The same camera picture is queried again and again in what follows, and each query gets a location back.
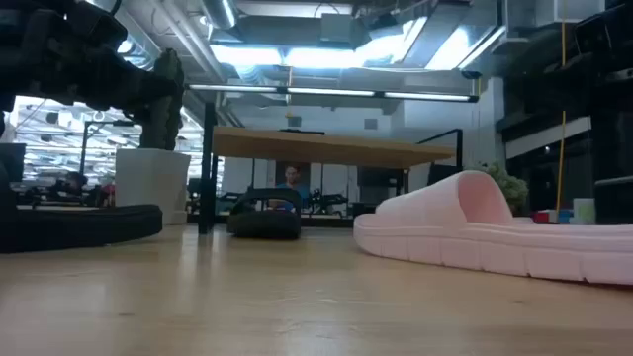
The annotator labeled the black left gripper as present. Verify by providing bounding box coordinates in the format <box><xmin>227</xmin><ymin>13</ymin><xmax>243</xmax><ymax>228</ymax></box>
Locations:
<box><xmin>0</xmin><ymin>0</ymin><xmax>183</xmax><ymax>120</ymax></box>

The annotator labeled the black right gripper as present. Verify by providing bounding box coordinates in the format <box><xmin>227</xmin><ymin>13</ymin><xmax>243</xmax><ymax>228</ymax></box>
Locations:
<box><xmin>576</xmin><ymin>0</ymin><xmax>633</xmax><ymax>100</ymax></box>

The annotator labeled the black slide sandal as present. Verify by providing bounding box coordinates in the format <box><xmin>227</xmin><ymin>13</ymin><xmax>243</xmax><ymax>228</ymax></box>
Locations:
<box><xmin>0</xmin><ymin>204</ymin><xmax>164</xmax><ymax>254</ymax></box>
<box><xmin>226</xmin><ymin>187</ymin><xmax>304</xmax><ymax>241</ymax></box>

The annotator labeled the pink slide sandal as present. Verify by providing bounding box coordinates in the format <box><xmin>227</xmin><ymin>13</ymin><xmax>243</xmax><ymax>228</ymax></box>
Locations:
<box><xmin>352</xmin><ymin>169</ymin><xmax>633</xmax><ymax>287</ymax></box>

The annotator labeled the tall green cactus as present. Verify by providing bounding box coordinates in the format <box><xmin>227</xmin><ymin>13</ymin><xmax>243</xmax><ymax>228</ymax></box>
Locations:
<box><xmin>139</xmin><ymin>47</ymin><xmax>186</xmax><ymax>151</ymax></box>

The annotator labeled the white hexagonal plant pot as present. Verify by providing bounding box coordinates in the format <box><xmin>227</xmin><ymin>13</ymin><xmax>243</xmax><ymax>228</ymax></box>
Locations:
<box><xmin>114</xmin><ymin>147</ymin><xmax>192</xmax><ymax>226</ymax></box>

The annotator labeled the pale green block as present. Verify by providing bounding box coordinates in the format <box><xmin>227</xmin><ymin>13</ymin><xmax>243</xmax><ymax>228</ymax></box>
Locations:
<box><xmin>573</xmin><ymin>197</ymin><xmax>597</xmax><ymax>225</ymax></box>

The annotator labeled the person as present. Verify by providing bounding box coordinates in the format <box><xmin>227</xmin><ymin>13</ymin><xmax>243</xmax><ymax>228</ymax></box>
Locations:
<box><xmin>274</xmin><ymin>164</ymin><xmax>312</xmax><ymax>210</ymax></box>

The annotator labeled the round green succulent plant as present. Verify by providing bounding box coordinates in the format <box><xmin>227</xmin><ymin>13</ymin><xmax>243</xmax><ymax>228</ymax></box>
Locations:
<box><xmin>473</xmin><ymin>161</ymin><xmax>530</xmax><ymax>217</ymax></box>

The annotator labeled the long ceiling light bar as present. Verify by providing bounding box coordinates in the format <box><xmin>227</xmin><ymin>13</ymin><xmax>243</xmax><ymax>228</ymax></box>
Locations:
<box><xmin>186</xmin><ymin>82</ymin><xmax>481</xmax><ymax>105</ymax></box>

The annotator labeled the yellow cable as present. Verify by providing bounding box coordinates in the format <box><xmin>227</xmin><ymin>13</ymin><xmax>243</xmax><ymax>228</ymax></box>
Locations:
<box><xmin>555</xmin><ymin>0</ymin><xmax>569</xmax><ymax>212</ymax></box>

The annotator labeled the wooden shelf with black frame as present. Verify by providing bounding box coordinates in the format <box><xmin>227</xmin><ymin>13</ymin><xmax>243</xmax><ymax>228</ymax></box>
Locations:
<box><xmin>197</xmin><ymin>101</ymin><xmax>465</xmax><ymax>236</ymax></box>

